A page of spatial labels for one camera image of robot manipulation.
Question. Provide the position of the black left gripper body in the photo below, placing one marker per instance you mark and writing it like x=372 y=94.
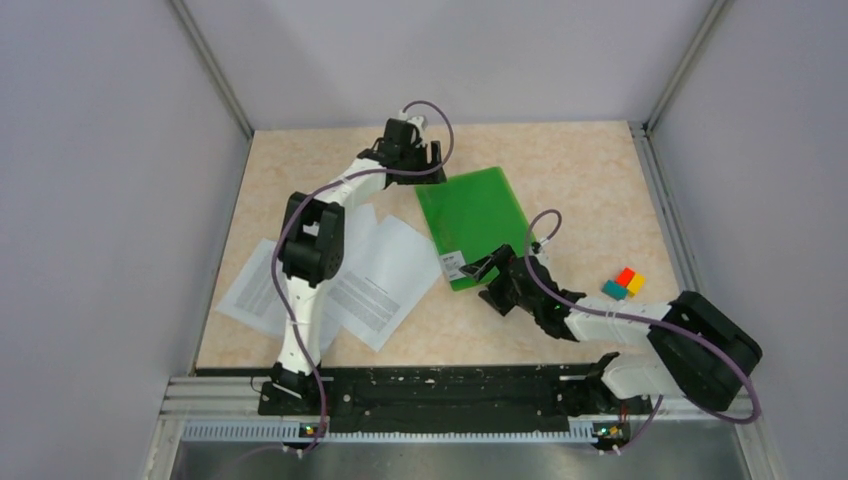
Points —
x=414 y=157

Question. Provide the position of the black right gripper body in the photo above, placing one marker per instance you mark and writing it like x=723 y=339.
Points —
x=505 y=295

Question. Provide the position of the green plastic clip folder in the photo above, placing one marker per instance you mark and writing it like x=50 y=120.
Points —
x=470 y=216

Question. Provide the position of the white printed paper sheet front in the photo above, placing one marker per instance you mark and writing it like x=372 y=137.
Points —
x=384 y=277

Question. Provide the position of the white printed paper sheet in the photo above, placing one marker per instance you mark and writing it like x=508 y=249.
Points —
x=252 y=298
x=384 y=277

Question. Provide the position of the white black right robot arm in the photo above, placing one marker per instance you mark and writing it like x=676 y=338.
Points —
x=686 y=347

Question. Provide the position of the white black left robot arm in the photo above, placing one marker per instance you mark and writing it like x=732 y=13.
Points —
x=318 y=281

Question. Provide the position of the teal block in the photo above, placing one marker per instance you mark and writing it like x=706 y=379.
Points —
x=614 y=290

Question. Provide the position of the red block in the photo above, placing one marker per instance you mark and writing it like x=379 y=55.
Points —
x=625 y=277

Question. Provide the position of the yellow block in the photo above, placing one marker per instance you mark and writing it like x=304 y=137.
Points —
x=635 y=285

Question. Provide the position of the white printed paper sheet left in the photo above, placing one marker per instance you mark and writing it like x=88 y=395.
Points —
x=252 y=298

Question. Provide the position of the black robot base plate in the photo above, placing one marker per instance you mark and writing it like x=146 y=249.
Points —
x=452 y=399

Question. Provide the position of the aluminium corner post left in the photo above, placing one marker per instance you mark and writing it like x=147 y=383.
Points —
x=209 y=63

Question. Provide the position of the aluminium corner post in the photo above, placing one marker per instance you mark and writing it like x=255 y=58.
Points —
x=691 y=55
x=209 y=63

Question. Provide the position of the aluminium corner post right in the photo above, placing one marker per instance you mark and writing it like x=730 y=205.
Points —
x=691 y=55

